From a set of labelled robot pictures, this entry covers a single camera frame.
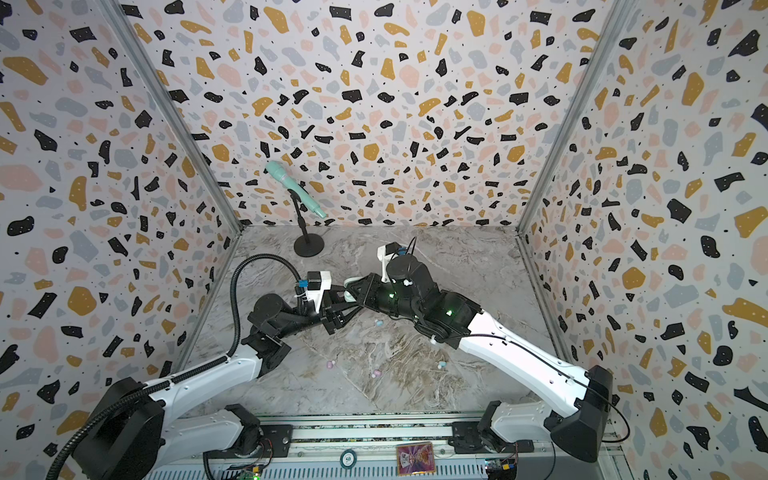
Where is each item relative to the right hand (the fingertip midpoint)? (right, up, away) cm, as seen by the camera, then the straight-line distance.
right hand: (349, 290), depth 64 cm
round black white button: (-2, -41, +8) cm, 42 cm away
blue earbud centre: (+4, -14, +31) cm, 34 cm away
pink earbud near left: (-10, -24, +22) cm, 34 cm away
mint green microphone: (-28, +34, +30) cm, 53 cm away
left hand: (+3, -2, +4) cm, 6 cm away
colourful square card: (+14, -40, +7) cm, 43 cm away
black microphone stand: (-24, +11, +50) cm, 57 cm away
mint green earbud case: (-1, -2, +1) cm, 2 cm away
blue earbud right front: (+22, -24, +23) cm, 40 cm away
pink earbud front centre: (+4, -26, +21) cm, 34 cm away
